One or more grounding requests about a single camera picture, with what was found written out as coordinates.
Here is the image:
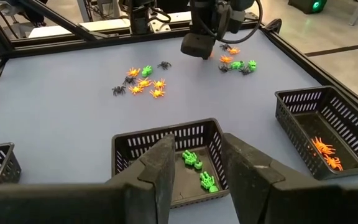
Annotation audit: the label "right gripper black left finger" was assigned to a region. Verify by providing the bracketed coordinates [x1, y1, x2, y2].
[0, 134, 177, 224]

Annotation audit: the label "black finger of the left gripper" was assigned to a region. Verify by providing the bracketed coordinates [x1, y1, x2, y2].
[180, 32, 216, 60]

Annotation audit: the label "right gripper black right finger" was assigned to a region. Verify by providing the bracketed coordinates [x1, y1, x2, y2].
[223, 133, 358, 224]

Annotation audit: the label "black slotted plastic basket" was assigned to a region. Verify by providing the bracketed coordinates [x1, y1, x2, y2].
[274, 85, 358, 181]
[0, 142, 22, 190]
[111, 117, 231, 209]

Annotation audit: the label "black computer green lit fans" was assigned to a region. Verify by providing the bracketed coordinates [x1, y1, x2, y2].
[287, 0, 328, 15]

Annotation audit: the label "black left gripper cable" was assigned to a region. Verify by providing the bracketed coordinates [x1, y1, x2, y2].
[191, 0, 264, 45]

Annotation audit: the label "black clamp on frame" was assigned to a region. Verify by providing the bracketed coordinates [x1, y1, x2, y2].
[264, 17, 283, 34]

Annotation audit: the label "black aluminium rig frame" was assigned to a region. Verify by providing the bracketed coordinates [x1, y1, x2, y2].
[0, 0, 358, 125]

